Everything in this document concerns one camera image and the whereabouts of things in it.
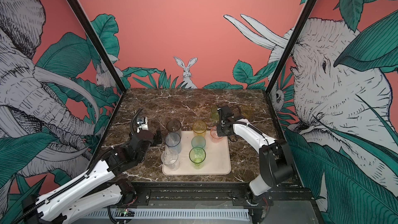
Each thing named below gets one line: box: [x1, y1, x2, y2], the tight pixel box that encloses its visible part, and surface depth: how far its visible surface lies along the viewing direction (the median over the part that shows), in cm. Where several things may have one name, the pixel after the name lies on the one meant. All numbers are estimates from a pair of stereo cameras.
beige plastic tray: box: [162, 130, 232, 176], surface depth 86 cm
